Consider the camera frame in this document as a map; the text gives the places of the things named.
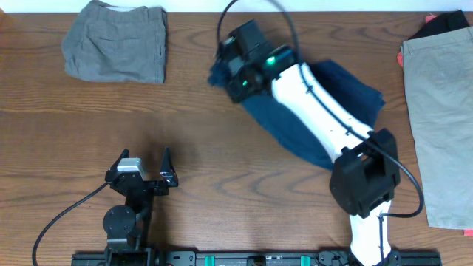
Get black garment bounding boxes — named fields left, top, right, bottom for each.
left=409, top=10, right=470, bottom=40

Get folded grey shorts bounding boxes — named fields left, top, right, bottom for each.
left=61, top=1, right=167, bottom=83

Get navy blue shorts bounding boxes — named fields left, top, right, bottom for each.
left=207, top=59, right=386, bottom=171

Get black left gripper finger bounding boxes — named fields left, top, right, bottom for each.
left=109, top=149, right=129, bottom=171
left=160, top=146, right=179, bottom=186

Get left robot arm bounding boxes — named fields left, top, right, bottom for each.
left=103, top=147, right=178, bottom=266

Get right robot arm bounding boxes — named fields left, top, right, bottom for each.
left=209, top=21, right=400, bottom=265

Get beige khaki shorts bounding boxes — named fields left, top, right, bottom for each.
left=400, top=26, right=473, bottom=230

